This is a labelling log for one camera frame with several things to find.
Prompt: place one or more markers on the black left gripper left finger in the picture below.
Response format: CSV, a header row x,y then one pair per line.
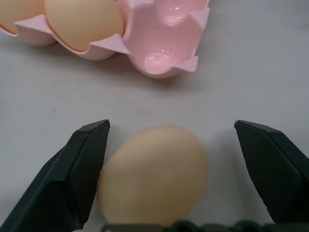
x,y
60,183

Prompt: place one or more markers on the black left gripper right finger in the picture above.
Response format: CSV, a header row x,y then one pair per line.
x,y
277,174

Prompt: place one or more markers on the beige egg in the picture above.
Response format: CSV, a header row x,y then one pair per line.
x,y
84,21
17,12
154,174

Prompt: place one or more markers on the pink egg carton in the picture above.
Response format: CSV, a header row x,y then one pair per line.
x,y
166,38

